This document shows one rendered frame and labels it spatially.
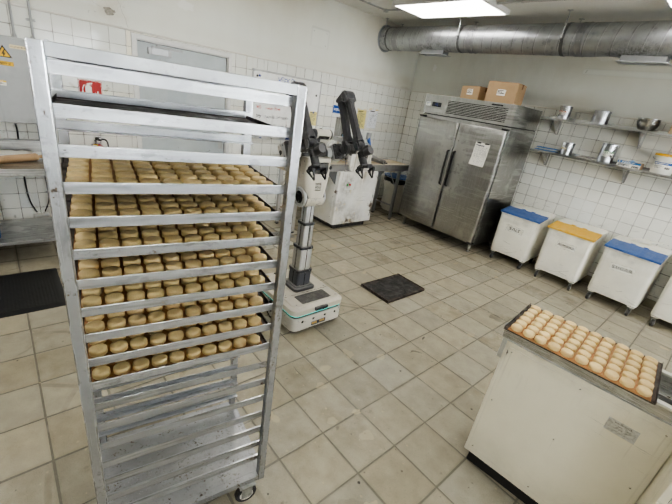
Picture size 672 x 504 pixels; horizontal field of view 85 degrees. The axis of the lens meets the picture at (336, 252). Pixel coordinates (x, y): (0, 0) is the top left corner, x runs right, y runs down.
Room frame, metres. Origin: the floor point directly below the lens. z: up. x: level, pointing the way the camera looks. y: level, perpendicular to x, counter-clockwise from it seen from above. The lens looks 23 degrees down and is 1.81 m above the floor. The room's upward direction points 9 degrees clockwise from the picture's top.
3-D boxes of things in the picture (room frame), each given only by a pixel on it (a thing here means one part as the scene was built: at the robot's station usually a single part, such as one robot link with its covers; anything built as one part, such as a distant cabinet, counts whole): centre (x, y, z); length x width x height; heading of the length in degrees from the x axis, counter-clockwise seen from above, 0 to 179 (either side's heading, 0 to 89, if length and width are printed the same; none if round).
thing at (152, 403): (1.34, 0.67, 0.33); 0.64 x 0.03 x 0.03; 125
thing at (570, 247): (4.63, -3.02, 0.38); 0.64 x 0.54 x 0.77; 135
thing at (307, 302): (2.80, 0.27, 0.24); 0.68 x 0.53 x 0.41; 44
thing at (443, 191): (5.79, -1.70, 1.02); 1.40 x 0.90 x 2.05; 44
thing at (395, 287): (3.56, -0.67, 0.01); 0.60 x 0.40 x 0.03; 134
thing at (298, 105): (1.17, 0.18, 0.97); 0.03 x 0.03 x 1.70; 35
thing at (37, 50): (1.18, 0.56, 0.93); 0.64 x 0.51 x 1.78; 125
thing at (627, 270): (4.17, -3.47, 0.38); 0.64 x 0.54 x 0.77; 133
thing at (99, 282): (1.02, 0.45, 1.23); 0.64 x 0.03 x 0.03; 125
